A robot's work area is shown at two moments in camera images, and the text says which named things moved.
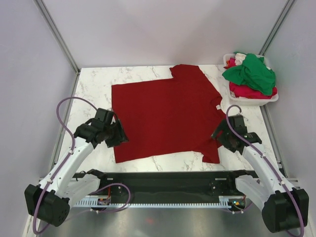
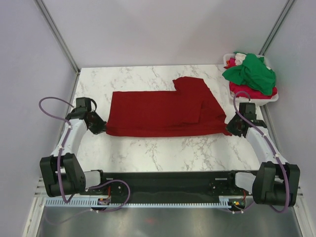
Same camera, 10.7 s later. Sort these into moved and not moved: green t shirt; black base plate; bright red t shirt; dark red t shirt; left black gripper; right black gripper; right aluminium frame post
Moved: dark red t shirt; right black gripper; left black gripper
Not moved: green t shirt; bright red t shirt; right aluminium frame post; black base plate
